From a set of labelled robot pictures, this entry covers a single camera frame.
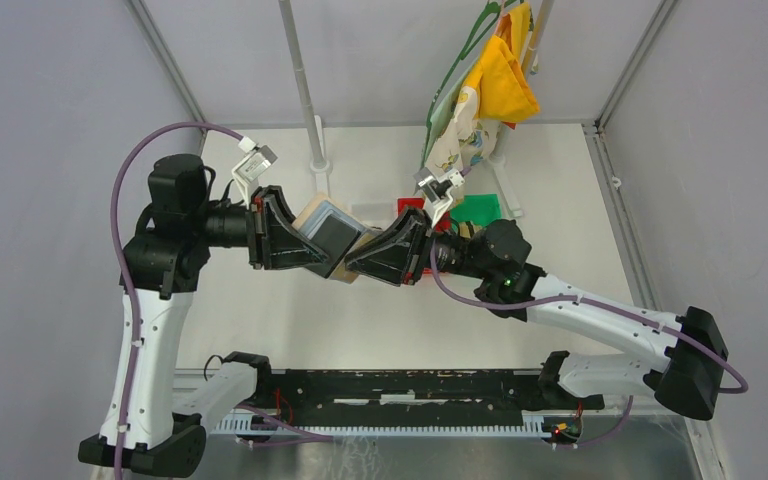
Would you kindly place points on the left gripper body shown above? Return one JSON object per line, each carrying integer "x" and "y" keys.
{"x": 255, "y": 228}

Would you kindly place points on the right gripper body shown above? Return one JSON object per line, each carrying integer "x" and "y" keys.
{"x": 425, "y": 256}

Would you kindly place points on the tan leather card holder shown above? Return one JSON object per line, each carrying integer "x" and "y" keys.
{"x": 312, "y": 216}

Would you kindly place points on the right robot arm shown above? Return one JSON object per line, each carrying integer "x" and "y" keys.
{"x": 680, "y": 360}

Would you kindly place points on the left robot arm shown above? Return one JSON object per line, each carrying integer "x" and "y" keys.
{"x": 146, "y": 431}

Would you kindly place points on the red plastic bin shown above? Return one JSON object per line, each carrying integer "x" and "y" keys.
{"x": 403, "y": 203}

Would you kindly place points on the green plastic bin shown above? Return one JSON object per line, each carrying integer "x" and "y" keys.
{"x": 478, "y": 209}

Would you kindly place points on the white stand pole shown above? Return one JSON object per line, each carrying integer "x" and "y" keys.
{"x": 319, "y": 165}

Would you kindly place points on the patterned white cloth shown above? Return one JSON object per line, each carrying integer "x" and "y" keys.
{"x": 458, "y": 137}

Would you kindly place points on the yellow cloth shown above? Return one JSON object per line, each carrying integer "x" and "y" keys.
{"x": 499, "y": 74}

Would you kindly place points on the green clothes hanger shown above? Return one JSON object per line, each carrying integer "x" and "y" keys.
{"x": 484, "y": 23}

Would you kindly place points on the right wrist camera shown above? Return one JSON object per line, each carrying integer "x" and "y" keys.
{"x": 438, "y": 191}

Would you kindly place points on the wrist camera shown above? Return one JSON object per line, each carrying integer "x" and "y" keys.
{"x": 438, "y": 191}
{"x": 256, "y": 159}

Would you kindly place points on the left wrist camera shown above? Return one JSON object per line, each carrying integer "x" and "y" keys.
{"x": 256, "y": 159}

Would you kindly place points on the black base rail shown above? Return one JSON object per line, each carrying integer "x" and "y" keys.
{"x": 411, "y": 398}

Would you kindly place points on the white cable duct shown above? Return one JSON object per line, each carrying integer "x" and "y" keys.
{"x": 242, "y": 423}

